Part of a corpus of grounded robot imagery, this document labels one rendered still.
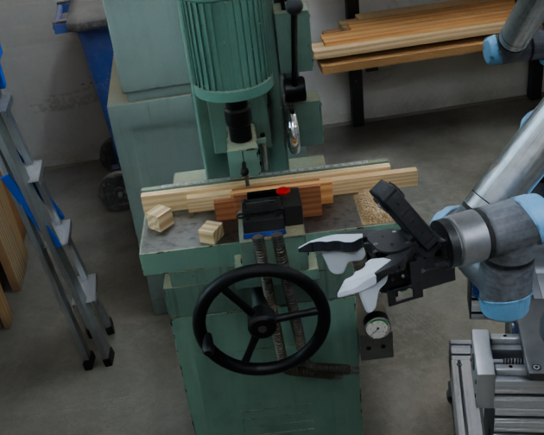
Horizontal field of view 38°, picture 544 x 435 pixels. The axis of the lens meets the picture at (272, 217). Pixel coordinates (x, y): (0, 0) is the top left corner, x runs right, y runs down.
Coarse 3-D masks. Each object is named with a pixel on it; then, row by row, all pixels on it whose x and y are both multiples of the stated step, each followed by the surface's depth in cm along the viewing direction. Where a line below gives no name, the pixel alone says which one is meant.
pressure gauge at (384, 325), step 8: (376, 312) 181; (384, 312) 182; (368, 320) 180; (376, 320) 180; (384, 320) 180; (368, 328) 181; (384, 328) 181; (368, 336) 182; (376, 336) 182; (384, 336) 182
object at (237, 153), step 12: (228, 132) 184; (252, 132) 182; (228, 144) 178; (240, 144) 177; (252, 144) 177; (228, 156) 176; (240, 156) 176; (252, 156) 176; (240, 168) 178; (252, 168) 178
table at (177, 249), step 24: (144, 216) 189; (192, 216) 186; (336, 216) 179; (144, 240) 179; (168, 240) 178; (192, 240) 177; (144, 264) 175; (168, 264) 176; (192, 264) 176; (216, 264) 177; (240, 264) 172; (312, 264) 169; (240, 288) 169
